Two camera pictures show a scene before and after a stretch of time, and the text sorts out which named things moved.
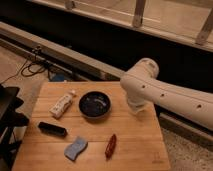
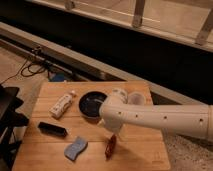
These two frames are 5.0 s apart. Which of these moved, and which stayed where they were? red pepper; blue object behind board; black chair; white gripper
Moved: white gripper
Stayed: blue object behind board; black chair; red pepper
